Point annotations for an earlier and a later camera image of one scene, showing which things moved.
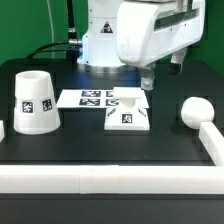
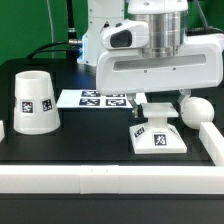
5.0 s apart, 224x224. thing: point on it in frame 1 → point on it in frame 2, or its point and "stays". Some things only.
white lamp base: x=130 y=111 → x=157 y=136
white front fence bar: x=111 y=180 stays
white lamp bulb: x=197 y=110 stays
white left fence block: x=2 y=132 stays
